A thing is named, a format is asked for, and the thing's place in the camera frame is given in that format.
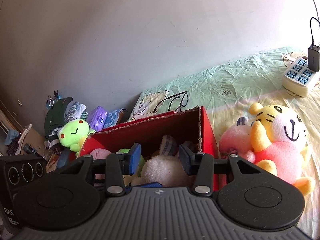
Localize black power adapter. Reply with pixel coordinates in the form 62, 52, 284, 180
308, 44, 320, 72

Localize yellow tiger plush toy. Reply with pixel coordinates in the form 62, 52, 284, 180
249, 102, 315, 196

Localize cardboard box on floor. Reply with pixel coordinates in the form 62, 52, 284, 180
15, 124, 51, 161

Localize dark green garment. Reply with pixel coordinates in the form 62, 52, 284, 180
44, 97, 73, 138

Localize green pickle plush toy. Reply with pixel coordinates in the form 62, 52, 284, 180
116, 144, 145, 186

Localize pink plush bear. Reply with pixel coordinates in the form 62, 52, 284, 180
89, 147, 113, 188

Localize pink bunny plush toy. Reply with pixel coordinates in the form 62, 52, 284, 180
219, 116, 255, 163

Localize purple plastic pouch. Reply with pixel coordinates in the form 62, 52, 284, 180
86, 106, 107, 132

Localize green cartoon bed sheet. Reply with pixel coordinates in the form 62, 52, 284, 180
129, 47, 319, 239

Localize black charging cable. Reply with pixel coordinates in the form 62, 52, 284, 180
309, 16, 320, 46

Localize red cardboard box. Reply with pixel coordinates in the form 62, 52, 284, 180
79, 107, 219, 197

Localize bright green frog plush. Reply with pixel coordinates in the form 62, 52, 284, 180
57, 118, 96, 158

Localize white plush bunny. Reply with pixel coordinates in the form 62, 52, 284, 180
136, 135, 194, 187

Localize black eyeglasses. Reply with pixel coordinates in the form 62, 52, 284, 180
152, 91, 189, 113

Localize white power strip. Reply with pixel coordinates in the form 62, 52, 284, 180
282, 56, 319, 97

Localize blue white patterned cloth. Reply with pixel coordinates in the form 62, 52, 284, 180
103, 108, 127, 129

